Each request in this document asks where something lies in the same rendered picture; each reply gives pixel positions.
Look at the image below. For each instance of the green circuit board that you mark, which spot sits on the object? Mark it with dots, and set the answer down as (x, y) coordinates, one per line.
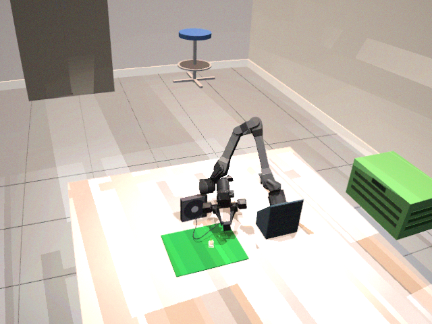
(216, 248)

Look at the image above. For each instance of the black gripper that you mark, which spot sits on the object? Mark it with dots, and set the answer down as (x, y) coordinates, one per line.
(207, 207)

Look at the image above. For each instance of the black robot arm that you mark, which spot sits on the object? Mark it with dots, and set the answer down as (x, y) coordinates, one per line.
(207, 186)

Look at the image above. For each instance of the black cable with plug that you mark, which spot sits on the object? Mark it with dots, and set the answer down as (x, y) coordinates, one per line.
(226, 227)

